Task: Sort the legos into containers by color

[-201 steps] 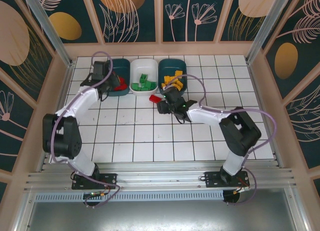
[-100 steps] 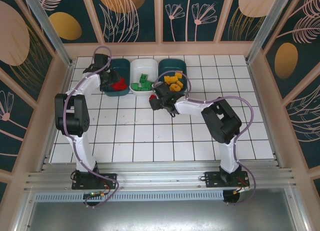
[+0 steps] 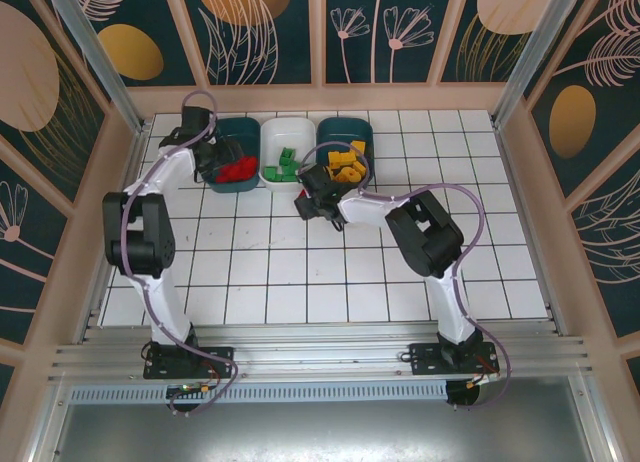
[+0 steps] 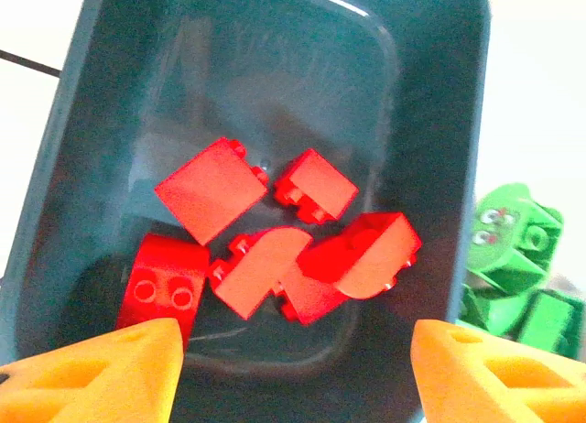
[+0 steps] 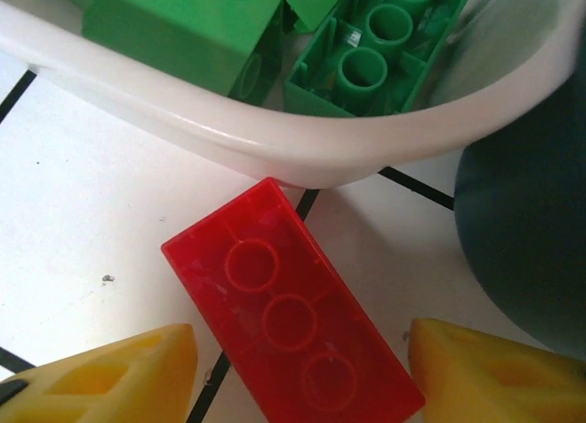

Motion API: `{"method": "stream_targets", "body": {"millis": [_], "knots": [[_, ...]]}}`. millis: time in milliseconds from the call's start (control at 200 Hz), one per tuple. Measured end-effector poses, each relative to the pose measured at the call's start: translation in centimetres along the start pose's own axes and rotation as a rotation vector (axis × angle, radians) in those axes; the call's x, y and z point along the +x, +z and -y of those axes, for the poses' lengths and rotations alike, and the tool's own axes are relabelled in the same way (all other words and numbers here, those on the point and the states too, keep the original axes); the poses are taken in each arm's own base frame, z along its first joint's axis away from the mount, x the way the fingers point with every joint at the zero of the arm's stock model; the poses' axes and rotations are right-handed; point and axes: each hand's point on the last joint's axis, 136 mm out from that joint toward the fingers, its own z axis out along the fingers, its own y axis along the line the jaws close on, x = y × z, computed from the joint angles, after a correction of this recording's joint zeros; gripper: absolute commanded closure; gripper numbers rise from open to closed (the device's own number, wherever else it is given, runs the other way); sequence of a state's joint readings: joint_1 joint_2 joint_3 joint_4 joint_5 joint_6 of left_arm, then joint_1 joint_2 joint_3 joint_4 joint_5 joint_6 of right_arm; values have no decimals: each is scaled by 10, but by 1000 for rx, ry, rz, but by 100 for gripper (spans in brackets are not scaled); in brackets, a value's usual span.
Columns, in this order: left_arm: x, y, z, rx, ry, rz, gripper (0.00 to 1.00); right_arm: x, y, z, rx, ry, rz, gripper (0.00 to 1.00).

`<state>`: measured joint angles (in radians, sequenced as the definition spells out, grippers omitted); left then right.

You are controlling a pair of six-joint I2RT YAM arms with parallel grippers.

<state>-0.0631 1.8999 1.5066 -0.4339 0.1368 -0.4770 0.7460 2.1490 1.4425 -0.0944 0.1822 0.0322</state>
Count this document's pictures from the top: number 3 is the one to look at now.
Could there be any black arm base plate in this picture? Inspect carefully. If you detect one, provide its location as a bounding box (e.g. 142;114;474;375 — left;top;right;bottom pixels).
143;345;235;380
408;342;500;378

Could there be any aluminium front rail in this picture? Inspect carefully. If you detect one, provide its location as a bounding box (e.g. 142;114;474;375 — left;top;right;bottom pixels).
49;321;591;383

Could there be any slotted grey cable duct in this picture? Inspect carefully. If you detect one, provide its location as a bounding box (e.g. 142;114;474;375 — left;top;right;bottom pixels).
69;381;449;404

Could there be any teal plastic container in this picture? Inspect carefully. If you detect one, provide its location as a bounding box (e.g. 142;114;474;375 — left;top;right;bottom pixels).
207;115;263;195
316;116;375;186

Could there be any orange connector with wires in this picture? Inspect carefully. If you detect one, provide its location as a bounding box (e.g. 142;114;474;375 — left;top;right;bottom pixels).
167;381;214;399
467;369;501;387

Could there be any grey metal sheet panel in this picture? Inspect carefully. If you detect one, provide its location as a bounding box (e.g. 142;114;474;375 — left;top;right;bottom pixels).
49;376;616;462

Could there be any white plastic container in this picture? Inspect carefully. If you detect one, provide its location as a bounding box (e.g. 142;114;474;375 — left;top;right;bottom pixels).
259;116;318;193

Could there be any aluminium corner post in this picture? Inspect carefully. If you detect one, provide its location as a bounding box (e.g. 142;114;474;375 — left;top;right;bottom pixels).
492;0;581;128
39;0;152;133

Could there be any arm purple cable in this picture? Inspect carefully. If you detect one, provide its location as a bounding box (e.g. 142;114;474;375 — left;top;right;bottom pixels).
121;89;240;417
302;141;511;408

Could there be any aluminium side rail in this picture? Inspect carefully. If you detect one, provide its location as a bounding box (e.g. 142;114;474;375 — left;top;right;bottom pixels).
74;124;151;346
492;114;564;336

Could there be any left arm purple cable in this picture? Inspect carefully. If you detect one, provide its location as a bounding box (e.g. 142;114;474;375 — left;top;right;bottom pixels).
121;89;240;417

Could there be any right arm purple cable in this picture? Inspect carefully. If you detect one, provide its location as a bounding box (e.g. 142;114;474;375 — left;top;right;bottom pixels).
302;141;511;408

